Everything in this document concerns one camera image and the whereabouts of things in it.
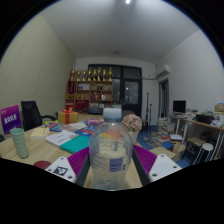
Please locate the pink rolled pouch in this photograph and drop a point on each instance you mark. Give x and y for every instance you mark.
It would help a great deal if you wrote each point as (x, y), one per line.
(94, 122)

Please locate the black glass door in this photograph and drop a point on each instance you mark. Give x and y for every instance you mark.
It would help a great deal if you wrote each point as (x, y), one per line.
(128, 91)

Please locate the purple sign card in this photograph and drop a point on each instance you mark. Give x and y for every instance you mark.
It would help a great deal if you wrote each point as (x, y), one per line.
(10, 118)

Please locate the black office chair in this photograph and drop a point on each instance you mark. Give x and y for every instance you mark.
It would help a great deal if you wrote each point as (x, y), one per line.
(30, 115)

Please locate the clear plastic water bottle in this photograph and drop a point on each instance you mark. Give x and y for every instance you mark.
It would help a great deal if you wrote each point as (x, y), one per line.
(110, 150)

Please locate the white round stool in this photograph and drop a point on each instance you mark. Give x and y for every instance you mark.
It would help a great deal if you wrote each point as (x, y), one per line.
(206, 148)

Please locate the white wall air conditioner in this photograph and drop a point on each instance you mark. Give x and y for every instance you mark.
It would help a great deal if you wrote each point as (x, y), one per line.
(163, 71)

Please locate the yellow gift box red ribbon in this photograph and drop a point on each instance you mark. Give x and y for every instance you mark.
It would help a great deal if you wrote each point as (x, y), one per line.
(67, 117)

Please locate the stack of books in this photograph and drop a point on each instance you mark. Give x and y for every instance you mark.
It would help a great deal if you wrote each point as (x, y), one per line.
(165, 126)

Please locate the blue printed book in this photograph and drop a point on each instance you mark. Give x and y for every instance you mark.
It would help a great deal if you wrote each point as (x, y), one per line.
(86, 131)

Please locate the green ribbed cup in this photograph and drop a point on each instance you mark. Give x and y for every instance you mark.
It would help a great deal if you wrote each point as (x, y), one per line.
(20, 143)

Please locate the flat round red coaster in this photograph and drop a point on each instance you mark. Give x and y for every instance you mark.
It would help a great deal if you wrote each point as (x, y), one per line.
(42, 164)

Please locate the teal book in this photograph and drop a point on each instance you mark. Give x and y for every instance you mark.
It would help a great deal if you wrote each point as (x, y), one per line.
(76, 144)

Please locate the brown wooden stool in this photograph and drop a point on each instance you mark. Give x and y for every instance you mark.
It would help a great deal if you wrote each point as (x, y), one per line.
(195, 142)

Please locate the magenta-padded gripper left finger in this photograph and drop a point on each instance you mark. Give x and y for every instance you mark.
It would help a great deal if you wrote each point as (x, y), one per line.
(63, 168)

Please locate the white book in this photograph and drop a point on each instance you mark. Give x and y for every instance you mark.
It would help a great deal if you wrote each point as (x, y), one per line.
(61, 137)

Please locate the colourful picture book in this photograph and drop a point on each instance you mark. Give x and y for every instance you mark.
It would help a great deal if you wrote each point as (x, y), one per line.
(55, 126)

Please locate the cream notepad block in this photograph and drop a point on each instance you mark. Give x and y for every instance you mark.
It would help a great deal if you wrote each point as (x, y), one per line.
(39, 133)

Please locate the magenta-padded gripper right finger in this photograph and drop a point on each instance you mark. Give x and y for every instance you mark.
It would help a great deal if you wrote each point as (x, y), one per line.
(163, 166)

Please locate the white-framed wooden side desk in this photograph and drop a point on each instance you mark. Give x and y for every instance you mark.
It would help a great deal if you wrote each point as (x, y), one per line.
(200, 124)

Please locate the black tripod stand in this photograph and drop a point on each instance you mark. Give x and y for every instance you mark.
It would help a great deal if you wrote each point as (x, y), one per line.
(147, 106)

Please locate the black case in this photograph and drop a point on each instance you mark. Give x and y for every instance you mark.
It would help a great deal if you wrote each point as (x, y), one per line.
(204, 118)

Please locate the wooden shelf unit with trophies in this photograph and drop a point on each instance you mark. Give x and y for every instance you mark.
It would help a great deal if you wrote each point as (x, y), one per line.
(90, 91)

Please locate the black computer monitor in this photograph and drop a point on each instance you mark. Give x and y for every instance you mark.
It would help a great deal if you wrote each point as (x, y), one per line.
(179, 106)

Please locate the pink flowers in white pot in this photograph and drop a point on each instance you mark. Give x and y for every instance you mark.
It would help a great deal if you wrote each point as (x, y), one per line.
(132, 123)

